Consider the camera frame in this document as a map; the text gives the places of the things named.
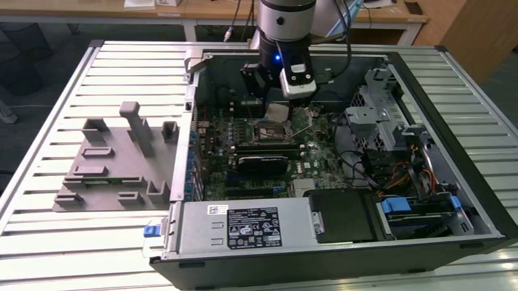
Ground black open PC case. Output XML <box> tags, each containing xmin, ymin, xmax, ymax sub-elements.
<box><xmin>148</xmin><ymin>45</ymin><xmax>511</xmax><ymax>291</ymax></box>

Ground grey power supply unit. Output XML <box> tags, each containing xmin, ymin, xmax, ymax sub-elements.
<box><xmin>161</xmin><ymin>199</ymin><xmax>326</xmax><ymax>260</ymax></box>

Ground hard disk in blue carrier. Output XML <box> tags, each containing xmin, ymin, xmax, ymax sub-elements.
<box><xmin>375</xmin><ymin>195</ymin><xmax>461</xmax><ymax>240</ymax></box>

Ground green RAM stick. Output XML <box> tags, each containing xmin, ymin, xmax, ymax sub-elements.
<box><xmin>79</xmin><ymin>178</ymin><xmax>124</xmax><ymax>185</ymax></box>

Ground wooden desk white legs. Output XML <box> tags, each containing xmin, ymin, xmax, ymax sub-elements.
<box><xmin>0</xmin><ymin>0</ymin><xmax>431</xmax><ymax>46</ymax></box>

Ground metal socket cover frame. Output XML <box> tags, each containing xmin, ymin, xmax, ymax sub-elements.
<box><xmin>284</xmin><ymin>115</ymin><xmax>314</xmax><ymax>137</ymax></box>

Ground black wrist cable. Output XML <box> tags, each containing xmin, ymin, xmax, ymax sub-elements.
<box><xmin>322</xmin><ymin>0</ymin><xmax>353</xmax><ymax>85</ymax></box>

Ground orange yellow wire bundle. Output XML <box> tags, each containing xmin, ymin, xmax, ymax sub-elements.
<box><xmin>377</xmin><ymin>174</ymin><xmax>412</xmax><ymax>190</ymax></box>

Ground grey parts rack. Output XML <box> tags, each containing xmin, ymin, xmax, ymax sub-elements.
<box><xmin>51</xmin><ymin>101</ymin><xmax>181</xmax><ymax>213</ymax></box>

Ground black mesh waste bin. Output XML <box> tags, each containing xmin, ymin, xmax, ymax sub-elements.
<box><xmin>0</xmin><ymin>22</ymin><xmax>53</xmax><ymax>96</ymax></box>

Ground silver square CPU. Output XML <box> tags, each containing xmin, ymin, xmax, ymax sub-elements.
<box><xmin>264</xmin><ymin>103</ymin><xmax>290</xmax><ymax>122</ymax></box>

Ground black expansion slot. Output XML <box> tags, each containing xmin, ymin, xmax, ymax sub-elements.
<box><xmin>224</xmin><ymin>187</ymin><xmax>272</xmax><ymax>197</ymax></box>

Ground wooden cabinet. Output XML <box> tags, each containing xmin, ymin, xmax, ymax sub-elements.
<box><xmin>412</xmin><ymin>0</ymin><xmax>518</xmax><ymax>87</ymax></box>

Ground small silver heatsink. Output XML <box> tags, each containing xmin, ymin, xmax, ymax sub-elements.
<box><xmin>290</xmin><ymin>178</ymin><xmax>318</xmax><ymax>192</ymax></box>

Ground green motherboard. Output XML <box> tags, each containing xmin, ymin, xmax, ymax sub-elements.
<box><xmin>189</xmin><ymin>99</ymin><xmax>364</xmax><ymax>202</ymax></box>

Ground metal drive cage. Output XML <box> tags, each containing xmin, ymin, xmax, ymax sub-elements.
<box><xmin>343</xmin><ymin>68</ymin><xmax>409</xmax><ymax>152</ymax></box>

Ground small black graphics card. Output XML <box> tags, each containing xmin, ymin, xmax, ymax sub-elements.
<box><xmin>234</xmin><ymin>155</ymin><xmax>290</xmax><ymax>176</ymax></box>

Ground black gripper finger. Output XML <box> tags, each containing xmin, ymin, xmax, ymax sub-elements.
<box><xmin>238</xmin><ymin>62</ymin><xmax>269</xmax><ymax>107</ymax></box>
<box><xmin>288</xmin><ymin>96</ymin><xmax>310</xmax><ymax>118</ymax></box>

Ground black plastic shroud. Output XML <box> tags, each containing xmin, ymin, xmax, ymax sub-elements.
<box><xmin>302</xmin><ymin>189</ymin><xmax>399</xmax><ymax>245</ymax></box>

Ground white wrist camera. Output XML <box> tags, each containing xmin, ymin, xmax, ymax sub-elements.
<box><xmin>277</xmin><ymin>42</ymin><xmax>317</xmax><ymax>99</ymax></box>

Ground grey metal leg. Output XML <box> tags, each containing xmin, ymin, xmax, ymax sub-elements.
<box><xmin>0</xmin><ymin>98</ymin><xmax>19</xmax><ymax>124</ymax></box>

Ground CPU socket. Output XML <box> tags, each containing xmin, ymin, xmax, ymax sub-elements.
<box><xmin>250</xmin><ymin>118</ymin><xmax>294</xmax><ymax>144</ymax></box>

